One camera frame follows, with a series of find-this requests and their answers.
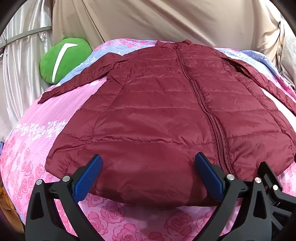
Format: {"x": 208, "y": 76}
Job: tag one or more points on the white satin curtain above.
{"x": 20, "y": 76}

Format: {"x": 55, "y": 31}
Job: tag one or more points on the pale patterned curtain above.
{"x": 288, "y": 51}

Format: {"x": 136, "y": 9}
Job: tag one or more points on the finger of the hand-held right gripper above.
{"x": 269, "y": 172}

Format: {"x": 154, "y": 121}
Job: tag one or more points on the beige curtain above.
{"x": 161, "y": 18}

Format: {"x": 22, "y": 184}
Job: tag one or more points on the maroon puffer jacket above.
{"x": 161, "y": 104}

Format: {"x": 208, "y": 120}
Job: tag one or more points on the pink floral bedsheet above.
{"x": 34, "y": 150}

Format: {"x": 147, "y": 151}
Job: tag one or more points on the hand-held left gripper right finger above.
{"x": 208, "y": 176}

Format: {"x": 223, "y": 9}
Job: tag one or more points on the metal curtain rod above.
{"x": 23, "y": 35}

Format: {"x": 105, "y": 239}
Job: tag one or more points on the green pillow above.
{"x": 78, "y": 54}

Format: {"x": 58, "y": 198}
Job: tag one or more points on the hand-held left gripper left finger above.
{"x": 89, "y": 177}

